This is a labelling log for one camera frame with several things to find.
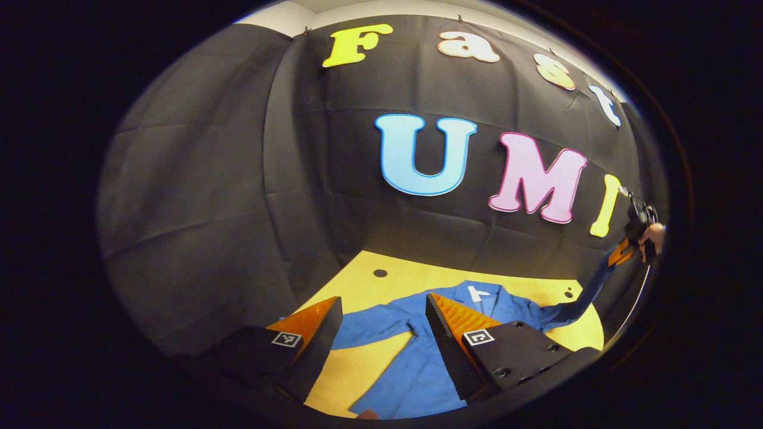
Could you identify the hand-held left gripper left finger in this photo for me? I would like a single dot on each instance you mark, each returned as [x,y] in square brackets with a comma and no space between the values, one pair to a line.
[316,351]

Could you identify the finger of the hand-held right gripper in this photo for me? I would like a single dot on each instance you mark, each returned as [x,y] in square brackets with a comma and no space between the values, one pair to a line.
[621,253]

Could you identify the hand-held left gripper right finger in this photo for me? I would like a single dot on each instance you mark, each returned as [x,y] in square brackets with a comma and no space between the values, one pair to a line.
[447,351]

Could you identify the blue button shirt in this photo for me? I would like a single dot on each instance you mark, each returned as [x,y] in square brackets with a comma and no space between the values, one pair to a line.
[417,369]

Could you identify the black backdrop cloth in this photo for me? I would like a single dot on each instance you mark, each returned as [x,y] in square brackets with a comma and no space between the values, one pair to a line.
[208,179]

